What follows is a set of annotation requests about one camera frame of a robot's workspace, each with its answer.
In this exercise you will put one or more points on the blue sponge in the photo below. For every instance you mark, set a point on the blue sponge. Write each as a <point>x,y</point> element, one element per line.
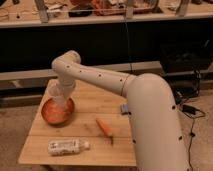
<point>124,109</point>

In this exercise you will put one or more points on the wooden workbench shelf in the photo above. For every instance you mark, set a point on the wooden workbench shelf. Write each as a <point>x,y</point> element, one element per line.
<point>33,13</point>

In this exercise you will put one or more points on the wooden table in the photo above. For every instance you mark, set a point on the wooden table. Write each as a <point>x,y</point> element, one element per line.
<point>90,103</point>

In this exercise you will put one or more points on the white plastic bottle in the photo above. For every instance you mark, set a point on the white plastic bottle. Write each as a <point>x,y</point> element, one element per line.
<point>69,146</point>

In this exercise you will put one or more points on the translucent white cup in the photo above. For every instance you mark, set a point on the translucent white cup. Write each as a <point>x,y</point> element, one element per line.
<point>57,96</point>

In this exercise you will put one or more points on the orange ceramic bowl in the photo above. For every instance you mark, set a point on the orange ceramic bowl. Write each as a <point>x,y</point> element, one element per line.
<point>54,114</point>

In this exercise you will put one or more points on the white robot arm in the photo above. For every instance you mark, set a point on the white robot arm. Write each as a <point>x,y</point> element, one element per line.
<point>153,115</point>

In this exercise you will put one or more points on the black power adapter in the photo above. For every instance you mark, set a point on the black power adapter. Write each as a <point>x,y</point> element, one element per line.
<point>189,109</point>

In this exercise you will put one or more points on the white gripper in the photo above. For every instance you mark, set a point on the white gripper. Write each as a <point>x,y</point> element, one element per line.
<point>66,88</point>

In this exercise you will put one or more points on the orange carrot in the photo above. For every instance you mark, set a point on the orange carrot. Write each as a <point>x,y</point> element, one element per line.
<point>104,127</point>

